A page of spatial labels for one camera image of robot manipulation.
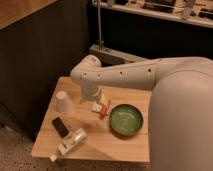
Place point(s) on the clear plastic bottle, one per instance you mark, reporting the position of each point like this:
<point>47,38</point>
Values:
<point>69,143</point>

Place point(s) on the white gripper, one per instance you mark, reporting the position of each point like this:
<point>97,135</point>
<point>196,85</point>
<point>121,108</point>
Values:
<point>91,92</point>

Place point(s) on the dark wooden cabinet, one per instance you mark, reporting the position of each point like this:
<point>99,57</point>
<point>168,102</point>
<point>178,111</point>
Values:
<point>34,53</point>

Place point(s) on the metal vertical pole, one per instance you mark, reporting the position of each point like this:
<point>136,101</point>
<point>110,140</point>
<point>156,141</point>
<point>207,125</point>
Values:
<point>100,41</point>

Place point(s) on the white paper cup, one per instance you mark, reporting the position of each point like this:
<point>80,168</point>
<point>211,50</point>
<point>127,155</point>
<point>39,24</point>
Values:
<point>63,102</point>

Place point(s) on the wooden small table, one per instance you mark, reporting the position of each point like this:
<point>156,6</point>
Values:
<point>101,143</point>

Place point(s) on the grey metal shelf frame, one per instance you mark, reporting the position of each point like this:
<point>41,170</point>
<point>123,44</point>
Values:
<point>155,28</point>

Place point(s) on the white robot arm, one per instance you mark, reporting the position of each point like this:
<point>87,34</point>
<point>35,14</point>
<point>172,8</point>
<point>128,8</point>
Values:
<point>180,108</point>

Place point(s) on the green bowl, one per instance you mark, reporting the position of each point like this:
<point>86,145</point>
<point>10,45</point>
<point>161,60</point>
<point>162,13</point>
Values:
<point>125,120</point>

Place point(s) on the orange red snack bar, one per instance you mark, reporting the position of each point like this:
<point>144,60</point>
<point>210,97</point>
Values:
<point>104,109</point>

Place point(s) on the white small packet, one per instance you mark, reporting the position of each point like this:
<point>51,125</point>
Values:
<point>96,107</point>

